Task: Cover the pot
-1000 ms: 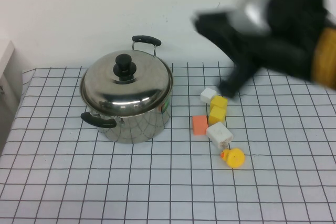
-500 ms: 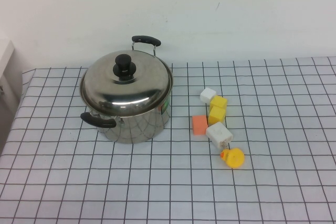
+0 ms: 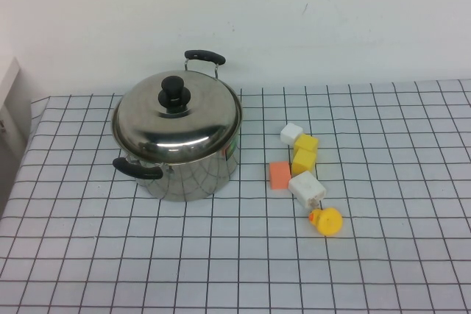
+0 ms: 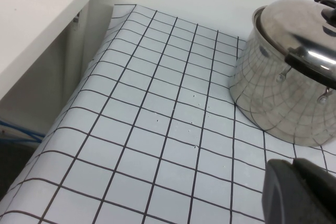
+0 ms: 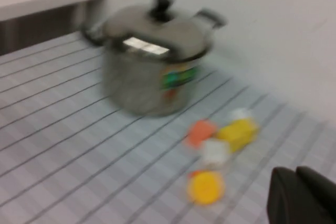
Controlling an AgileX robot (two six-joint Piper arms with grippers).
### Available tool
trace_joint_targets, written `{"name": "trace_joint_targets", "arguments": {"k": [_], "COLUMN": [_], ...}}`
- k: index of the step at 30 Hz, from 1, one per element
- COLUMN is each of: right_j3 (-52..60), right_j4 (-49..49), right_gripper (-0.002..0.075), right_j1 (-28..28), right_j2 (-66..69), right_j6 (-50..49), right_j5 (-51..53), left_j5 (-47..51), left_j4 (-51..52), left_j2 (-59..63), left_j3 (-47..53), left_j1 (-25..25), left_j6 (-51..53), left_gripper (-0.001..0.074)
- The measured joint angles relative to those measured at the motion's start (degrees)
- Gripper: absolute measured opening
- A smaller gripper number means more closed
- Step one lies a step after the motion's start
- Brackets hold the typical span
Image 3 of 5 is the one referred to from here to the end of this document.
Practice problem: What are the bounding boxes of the stainless steel pot black handles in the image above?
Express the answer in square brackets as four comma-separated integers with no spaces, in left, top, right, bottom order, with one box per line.
[111,49,244,203]

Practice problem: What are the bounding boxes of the small white cube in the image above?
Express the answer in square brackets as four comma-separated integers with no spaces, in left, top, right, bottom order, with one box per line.
[280,122,304,146]

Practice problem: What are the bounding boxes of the yellow rubber duck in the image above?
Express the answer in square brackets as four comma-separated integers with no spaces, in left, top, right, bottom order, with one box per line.
[308,207,344,237]

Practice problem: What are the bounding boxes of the white furniture panel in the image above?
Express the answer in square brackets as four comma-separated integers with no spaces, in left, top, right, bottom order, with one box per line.
[0,55,33,218]

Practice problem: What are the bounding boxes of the steel lid black knob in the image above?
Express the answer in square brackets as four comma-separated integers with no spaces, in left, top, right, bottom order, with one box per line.
[111,69,244,165]

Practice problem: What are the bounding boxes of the white black checkered tablecloth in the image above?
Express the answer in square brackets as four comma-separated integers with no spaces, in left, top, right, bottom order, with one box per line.
[0,79,471,314]

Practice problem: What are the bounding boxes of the yellow cube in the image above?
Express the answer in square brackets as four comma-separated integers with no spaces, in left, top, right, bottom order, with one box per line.
[291,147,317,174]
[293,133,319,155]

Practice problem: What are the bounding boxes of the orange block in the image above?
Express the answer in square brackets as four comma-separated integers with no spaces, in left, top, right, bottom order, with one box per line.
[269,161,293,190]

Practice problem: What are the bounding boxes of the white power adapter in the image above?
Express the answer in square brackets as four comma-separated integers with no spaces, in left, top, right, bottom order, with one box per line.
[288,170,327,209]

